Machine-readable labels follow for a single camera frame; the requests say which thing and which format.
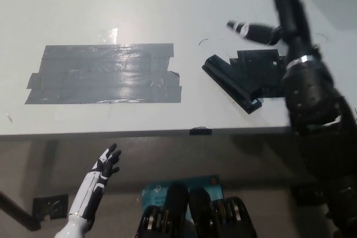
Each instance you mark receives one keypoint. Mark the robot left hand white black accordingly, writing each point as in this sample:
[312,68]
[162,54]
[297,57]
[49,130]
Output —
[96,182]

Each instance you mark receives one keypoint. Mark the grey duct tape patch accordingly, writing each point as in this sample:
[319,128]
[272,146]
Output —
[106,76]

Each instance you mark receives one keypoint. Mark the black table leg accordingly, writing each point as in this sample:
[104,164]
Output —
[16,211]

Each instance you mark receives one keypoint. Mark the black stapler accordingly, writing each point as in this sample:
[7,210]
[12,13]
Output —
[231,82]

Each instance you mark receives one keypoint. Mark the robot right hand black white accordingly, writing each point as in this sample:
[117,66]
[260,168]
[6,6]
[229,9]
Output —
[293,20]

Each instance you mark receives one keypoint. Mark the small black tape strip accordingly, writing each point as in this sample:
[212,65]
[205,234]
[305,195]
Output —
[200,131]

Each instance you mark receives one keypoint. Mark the robot torso black ribbed blocks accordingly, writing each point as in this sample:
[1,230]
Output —
[199,213]

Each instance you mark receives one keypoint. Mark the black tape patch on floor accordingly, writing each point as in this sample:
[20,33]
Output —
[306,194]
[51,206]

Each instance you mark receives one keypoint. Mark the black tape square patch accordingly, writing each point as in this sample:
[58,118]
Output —
[259,59]

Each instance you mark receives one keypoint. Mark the teal board with print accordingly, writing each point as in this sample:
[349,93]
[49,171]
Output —
[156,193]

